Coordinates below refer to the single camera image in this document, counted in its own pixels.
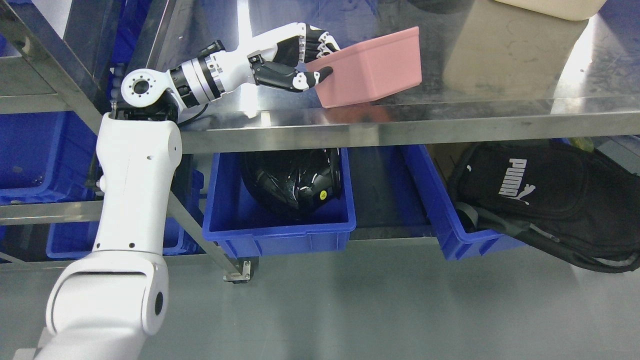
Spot black Puma backpack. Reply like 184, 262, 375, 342
447, 140, 640, 274

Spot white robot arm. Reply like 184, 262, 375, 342
14, 41, 230, 360

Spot pink plastic storage box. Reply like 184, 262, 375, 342
305, 26, 423, 109

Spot blue bin with helmet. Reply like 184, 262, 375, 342
202, 147, 357, 259

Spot stainless steel shelf rack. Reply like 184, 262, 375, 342
1, 0, 126, 269

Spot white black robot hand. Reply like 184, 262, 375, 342
212, 22, 341, 92

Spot blue bin under backpack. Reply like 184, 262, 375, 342
400, 145, 525, 261

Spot blue bin lower left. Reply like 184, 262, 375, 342
45, 170, 205, 260

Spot stainless steel table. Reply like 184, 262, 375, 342
125, 0, 640, 285

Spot blue bin left shelf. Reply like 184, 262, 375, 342
0, 111, 98, 206

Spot beige container top right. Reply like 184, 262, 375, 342
497, 0, 607, 21

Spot black motorcycle helmet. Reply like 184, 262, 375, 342
239, 148, 345, 219

